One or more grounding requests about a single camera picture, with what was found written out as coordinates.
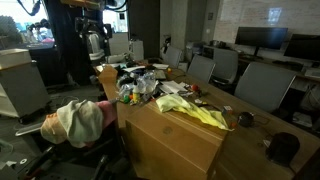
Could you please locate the dark round bowl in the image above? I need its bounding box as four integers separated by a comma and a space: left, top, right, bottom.
265, 131, 301, 168

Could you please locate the black curtain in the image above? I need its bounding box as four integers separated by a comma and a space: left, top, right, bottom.
43, 0, 93, 86

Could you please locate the grey rolling cabinet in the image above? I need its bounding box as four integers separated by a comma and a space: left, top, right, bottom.
0, 60, 52, 123

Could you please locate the light green cloth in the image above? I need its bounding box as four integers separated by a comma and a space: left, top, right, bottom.
155, 93, 192, 114

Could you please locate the rubik's cube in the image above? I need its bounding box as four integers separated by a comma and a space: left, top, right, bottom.
222, 105, 234, 116

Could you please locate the yellow striped cloth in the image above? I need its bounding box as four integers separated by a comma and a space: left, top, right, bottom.
173, 101, 232, 132

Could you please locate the black cable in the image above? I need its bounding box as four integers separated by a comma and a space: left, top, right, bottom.
197, 101, 223, 113

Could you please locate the wide black computer monitor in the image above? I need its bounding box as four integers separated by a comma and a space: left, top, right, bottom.
234, 26, 289, 58

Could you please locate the computer keyboard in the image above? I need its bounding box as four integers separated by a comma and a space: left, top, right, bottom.
304, 67, 320, 80

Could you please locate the pile of cluttered items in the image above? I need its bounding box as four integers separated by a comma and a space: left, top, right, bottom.
117, 70, 158, 98

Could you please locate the white bottle yellow label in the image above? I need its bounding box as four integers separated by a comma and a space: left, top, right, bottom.
132, 83, 141, 103

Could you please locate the large cardboard box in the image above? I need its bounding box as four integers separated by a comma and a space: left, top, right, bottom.
124, 94, 234, 180

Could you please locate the cream white cloth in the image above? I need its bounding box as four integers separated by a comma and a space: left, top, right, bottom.
56, 99, 105, 149

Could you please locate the white storage box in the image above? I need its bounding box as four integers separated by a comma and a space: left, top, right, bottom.
0, 48, 33, 70

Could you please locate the black robot stand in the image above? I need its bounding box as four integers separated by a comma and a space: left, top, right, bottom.
0, 144, 113, 180

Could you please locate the small white cabinet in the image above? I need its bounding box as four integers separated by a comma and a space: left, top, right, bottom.
128, 39, 145, 62

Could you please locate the peach printed t-shirt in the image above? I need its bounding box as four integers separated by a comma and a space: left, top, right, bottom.
40, 112, 68, 145

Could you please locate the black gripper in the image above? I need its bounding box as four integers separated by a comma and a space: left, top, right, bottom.
74, 15, 114, 40

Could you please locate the stack of white papers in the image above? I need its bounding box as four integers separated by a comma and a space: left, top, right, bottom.
158, 79, 190, 95

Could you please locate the grey office chair holding clothes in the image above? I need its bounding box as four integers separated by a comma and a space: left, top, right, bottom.
14, 98, 125, 168

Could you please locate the pink cloth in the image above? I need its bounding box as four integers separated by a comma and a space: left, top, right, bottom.
95, 100, 118, 130

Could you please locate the whiteboard with writing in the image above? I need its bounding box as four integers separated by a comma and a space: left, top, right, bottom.
218, 0, 320, 36

